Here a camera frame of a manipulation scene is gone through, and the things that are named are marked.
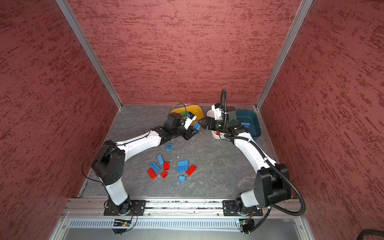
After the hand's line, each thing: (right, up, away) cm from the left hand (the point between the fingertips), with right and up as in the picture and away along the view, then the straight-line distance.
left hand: (195, 132), depth 87 cm
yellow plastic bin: (0, +15, +23) cm, 27 cm away
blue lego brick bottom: (-25, -21, +2) cm, 33 cm away
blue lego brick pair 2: (-8, -23, 0) cm, 24 cm away
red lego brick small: (-18, -25, -3) cm, 31 cm away
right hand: (+4, +5, -5) cm, 8 cm away
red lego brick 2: (-2, -22, -1) cm, 23 cm away
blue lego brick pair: (-8, -19, +2) cm, 21 cm away
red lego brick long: (-26, -24, -2) cm, 35 cm away
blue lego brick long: (+1, +3, -2) cm, 4 cm away
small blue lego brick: (-7, -26, -5) cm, 27 cm away
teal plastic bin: (+43, +9, +25) cm, 51 cm away
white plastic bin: (+11, +12, +21) cm, 27 cm away
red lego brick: (-18, -20, 0) cm, 27 cm away
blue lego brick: (-17, -11, +8) cm, 21 cm away
